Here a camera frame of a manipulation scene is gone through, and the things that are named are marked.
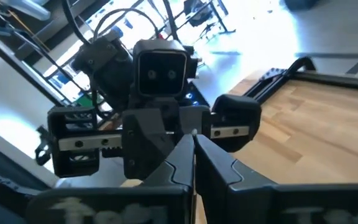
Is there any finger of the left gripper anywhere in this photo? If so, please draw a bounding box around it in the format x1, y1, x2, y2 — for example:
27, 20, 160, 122
179, 105, 213, 138
121, 108, 180, 181

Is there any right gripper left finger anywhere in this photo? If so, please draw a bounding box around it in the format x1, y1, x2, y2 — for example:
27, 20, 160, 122
26, 134, 196, 224

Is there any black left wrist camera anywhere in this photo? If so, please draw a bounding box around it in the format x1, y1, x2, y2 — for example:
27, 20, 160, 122
133, 39, 190, 98

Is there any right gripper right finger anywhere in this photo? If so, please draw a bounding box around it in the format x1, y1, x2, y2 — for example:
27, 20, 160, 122
195, 134, 358, 224

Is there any black cable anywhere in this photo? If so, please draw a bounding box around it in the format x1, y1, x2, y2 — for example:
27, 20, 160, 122
93, 7, 161, 43
60, 0, 88, 46

